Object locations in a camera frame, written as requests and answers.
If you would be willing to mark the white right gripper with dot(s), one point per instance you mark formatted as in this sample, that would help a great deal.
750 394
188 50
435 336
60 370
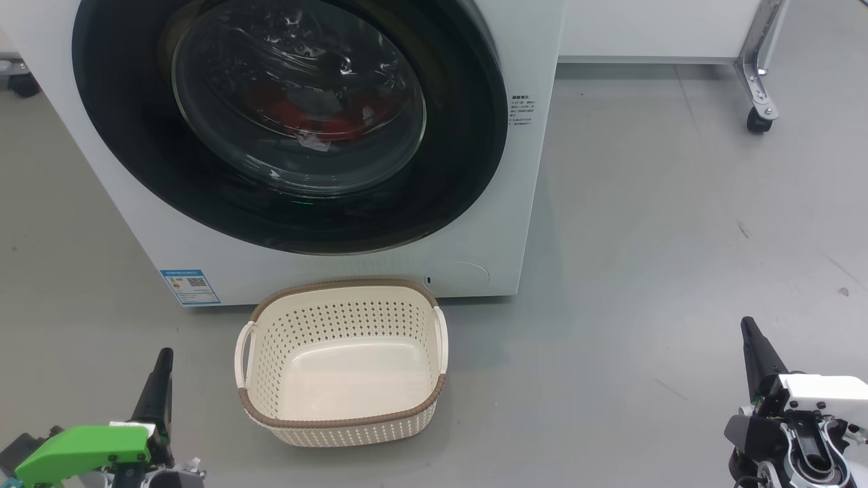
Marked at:
820 396

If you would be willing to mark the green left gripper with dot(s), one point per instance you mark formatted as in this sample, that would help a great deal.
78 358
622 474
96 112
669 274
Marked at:
81 451

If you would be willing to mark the washing machine glass door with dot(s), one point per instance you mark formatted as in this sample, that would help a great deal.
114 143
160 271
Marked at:
135 149

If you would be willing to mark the red basketball jersey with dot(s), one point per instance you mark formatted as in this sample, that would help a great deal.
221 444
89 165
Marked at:
285 112

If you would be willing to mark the white front-load washing machine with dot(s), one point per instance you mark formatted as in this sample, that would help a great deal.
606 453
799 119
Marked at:
203 271

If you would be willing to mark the cream perforated basket brown rim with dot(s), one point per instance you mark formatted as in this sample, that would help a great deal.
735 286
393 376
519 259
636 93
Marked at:
352 379

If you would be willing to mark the blue energy label sticker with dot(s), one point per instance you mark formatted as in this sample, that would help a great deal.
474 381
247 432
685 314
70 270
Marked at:
190 288

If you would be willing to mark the black caster wheel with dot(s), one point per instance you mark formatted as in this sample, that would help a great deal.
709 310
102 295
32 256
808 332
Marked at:
24 86
759 122

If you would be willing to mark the white partition panel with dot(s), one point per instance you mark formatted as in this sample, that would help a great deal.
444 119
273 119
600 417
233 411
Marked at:
651 27

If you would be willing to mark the metal partition leg bracket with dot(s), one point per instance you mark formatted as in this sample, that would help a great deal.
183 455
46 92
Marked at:
12 66
754 61

